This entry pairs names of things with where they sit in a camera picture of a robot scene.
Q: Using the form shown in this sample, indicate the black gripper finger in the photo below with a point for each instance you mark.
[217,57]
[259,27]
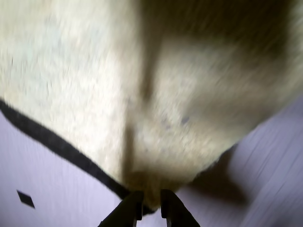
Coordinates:
[127,208]
[175,210]

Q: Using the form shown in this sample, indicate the yellow towel with black trim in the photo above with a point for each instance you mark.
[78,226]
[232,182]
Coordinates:
[94,71]

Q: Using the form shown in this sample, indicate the large black square tape marker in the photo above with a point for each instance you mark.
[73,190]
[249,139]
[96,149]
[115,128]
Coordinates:
[26,199]

